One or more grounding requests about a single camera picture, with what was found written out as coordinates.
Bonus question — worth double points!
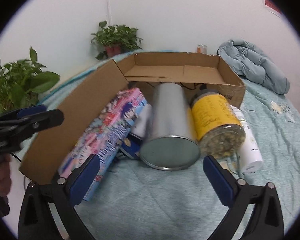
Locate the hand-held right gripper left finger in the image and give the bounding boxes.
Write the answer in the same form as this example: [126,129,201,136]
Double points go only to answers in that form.
[17,153,102,240]

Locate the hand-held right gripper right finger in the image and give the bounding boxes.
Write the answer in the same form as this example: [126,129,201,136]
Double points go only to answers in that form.
[202,155,284,240]

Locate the small-leaf plant in red pot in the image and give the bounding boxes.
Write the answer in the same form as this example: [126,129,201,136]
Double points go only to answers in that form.
[90,21,143,60]

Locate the red wall sign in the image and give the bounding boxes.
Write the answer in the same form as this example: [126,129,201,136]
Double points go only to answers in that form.
[262,0,282,15]

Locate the brown cardboard box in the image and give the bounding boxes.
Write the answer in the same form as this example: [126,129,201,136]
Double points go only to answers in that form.
[19,51,247,184]

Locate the colourful cartoon printed box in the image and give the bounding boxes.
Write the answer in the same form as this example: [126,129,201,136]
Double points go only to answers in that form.
[58,87,149,202]

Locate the teal printed blanket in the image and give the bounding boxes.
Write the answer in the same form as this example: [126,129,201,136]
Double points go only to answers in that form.
[14,50,300,240]

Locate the person's left hand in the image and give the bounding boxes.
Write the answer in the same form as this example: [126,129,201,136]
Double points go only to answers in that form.
[0,154,12,197]

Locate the yellow label jar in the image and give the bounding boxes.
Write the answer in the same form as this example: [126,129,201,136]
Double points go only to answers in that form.
[190,89,247,159]

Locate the large-leaf green plant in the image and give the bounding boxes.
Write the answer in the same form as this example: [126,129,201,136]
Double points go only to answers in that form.
[0,46,61,117]

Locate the white spray bottle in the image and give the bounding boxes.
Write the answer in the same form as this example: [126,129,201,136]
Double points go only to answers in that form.
[230,105,264,174]

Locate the light blue duvet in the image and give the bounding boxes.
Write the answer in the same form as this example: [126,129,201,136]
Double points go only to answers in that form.
[217,39,291,95]

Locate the silver metal can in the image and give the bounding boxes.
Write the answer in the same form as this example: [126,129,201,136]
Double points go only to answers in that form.
[139,82,200,172]

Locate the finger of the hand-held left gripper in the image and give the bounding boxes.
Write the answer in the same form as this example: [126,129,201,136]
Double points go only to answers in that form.
[0,109,65,155]
[0,104,47,130]

